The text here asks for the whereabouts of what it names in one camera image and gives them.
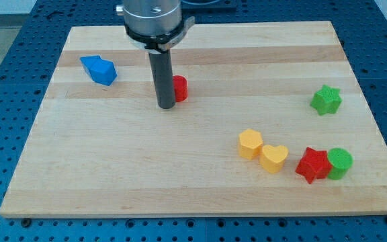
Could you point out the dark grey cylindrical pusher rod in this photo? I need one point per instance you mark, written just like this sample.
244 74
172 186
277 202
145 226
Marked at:
162 72

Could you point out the red cylinder block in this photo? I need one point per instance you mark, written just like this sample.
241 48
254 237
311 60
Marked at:
180 87

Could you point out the blue pentagon block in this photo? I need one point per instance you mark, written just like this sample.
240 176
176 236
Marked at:
103 72

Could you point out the yellow hexagon block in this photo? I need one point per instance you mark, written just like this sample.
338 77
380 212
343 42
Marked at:
249 144

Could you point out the wooden board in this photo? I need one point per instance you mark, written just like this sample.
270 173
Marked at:
97 151

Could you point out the yellow heart block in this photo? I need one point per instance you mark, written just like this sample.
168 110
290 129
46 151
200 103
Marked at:
272 158

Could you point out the green star block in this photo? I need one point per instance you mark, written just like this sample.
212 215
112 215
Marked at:
326 100

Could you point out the red star block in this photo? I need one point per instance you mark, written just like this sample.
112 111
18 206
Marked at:
314 165

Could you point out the green cylinder block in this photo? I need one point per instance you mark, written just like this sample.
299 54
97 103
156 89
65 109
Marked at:
341 161

